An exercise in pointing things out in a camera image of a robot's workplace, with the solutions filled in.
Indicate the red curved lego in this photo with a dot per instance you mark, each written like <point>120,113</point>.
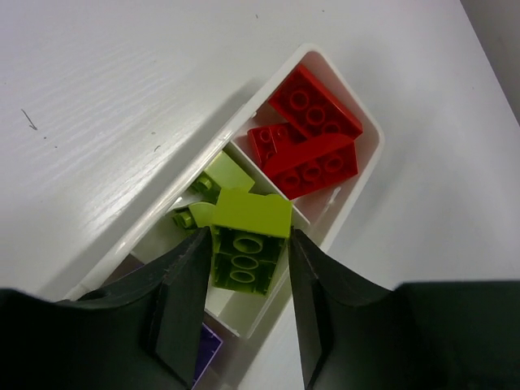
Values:
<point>313,165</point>

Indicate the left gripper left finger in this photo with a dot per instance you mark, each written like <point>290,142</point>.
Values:
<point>140,332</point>

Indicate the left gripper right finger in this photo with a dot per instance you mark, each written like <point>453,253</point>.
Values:
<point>355,334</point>

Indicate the green block lego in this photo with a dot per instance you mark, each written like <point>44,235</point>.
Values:
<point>249,232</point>

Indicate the small red lego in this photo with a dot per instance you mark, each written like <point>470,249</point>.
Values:
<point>267,141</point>

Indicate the white three-compartment tray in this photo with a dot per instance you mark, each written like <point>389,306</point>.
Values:
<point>319,214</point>

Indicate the green curved lego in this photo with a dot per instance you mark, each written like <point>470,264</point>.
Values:
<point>221,173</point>

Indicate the green lego by pile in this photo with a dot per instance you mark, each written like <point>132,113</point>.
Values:
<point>195,215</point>

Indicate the purple patterned curved lego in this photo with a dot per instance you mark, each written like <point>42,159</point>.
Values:
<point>209,345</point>

